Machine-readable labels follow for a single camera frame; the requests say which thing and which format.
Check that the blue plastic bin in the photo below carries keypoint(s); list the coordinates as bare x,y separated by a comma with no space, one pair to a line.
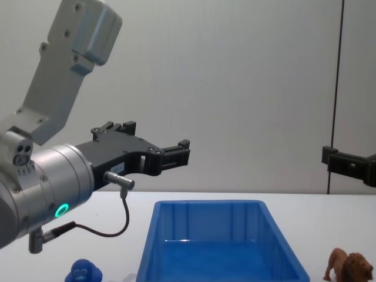
223,252

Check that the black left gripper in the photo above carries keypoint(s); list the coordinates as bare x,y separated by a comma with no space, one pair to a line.
117,151

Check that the brown toy lion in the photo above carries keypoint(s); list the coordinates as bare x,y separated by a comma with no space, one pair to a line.
349,265

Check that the blue toy gorilla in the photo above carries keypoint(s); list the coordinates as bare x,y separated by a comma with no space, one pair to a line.
83,271

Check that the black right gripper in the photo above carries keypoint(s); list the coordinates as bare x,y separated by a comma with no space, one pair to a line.
371,171

